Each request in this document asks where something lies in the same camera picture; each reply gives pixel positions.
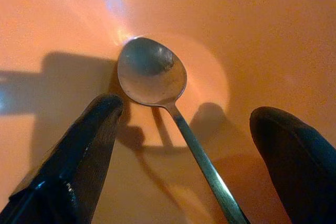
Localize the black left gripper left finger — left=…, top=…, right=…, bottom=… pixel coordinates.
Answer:
left=0, top=94, right=124, bottom=224

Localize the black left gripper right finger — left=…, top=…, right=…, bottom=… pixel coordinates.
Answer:
left=249, top=106, right=336, bottom=224

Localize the silver metal spoon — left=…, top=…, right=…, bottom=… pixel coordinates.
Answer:
left=117, top=36, right=250, bottom=224

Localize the orange bowl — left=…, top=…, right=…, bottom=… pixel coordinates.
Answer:
left=0, top=0, right=336, bottom=224

